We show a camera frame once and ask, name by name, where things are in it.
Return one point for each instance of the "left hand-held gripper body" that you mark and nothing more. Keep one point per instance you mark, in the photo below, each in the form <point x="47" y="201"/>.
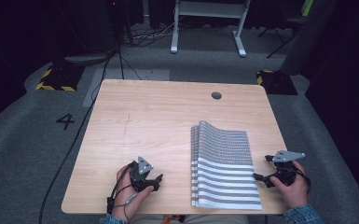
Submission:
<point x="140" y="177"/>

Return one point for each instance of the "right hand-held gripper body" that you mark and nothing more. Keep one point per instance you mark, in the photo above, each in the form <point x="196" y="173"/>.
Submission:
<point x="286" y="174"/>

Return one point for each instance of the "grey white striped cloth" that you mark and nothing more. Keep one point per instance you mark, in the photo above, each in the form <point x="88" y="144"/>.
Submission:
<point x="223" y="174"/>

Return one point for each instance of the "person's right hand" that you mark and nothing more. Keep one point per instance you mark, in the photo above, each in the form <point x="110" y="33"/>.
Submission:
<point x="295" y="193"/>

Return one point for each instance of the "person's left hand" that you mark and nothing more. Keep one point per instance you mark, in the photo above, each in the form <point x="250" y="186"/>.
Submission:
<point x="126" y="199"/>

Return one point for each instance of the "black chair legs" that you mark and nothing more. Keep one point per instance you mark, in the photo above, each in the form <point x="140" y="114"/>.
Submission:
<point x="276" y="37"/>

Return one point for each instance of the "dark grey curtain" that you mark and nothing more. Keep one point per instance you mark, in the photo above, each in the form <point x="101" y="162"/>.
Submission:
<point x="310" y="37"/>

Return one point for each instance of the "grey oval stand base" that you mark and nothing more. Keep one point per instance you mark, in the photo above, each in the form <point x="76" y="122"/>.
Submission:
<point x="87" y="59"/>

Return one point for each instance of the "black yellow striped base plate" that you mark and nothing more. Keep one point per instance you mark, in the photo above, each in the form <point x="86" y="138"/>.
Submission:
<point x="276" y="82"/>
<point x="60" y="79"/>

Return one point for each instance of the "white metal desk frame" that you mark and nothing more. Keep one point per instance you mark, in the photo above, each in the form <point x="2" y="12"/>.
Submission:
<point x="209" y="9"/>

